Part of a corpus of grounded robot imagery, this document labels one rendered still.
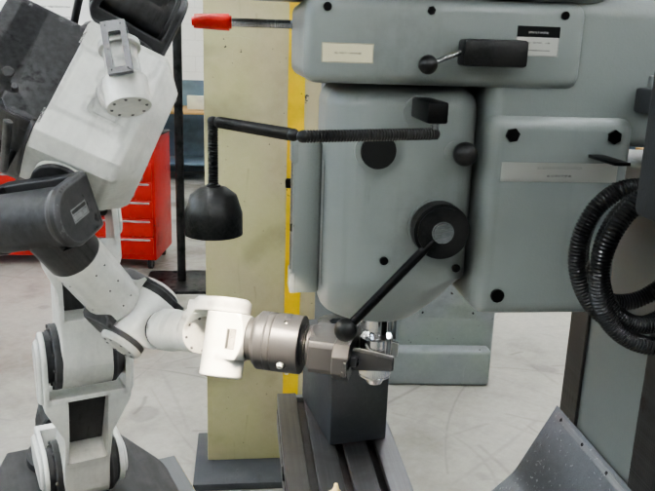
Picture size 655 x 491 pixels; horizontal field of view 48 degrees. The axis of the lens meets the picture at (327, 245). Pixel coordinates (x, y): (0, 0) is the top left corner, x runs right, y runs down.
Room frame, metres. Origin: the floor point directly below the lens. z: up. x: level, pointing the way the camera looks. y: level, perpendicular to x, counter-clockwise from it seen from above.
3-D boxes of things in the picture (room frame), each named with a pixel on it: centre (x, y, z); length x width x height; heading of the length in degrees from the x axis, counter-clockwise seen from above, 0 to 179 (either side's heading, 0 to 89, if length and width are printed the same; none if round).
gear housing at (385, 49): (1.01, -0.12, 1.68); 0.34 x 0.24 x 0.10; 97
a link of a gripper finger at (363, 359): (0.97, -0.07, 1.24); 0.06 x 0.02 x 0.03; 78
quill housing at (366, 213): (1.00, -0.08, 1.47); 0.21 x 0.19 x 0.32; 7
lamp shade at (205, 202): (0.90, 0.14, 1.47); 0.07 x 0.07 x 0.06
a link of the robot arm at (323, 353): (1.02, 0.01, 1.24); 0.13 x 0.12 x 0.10; 168
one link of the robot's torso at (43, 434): (1.62, 0.60, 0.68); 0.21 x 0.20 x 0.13; 28
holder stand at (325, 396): (1.44, -0.04, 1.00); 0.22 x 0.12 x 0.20; 17
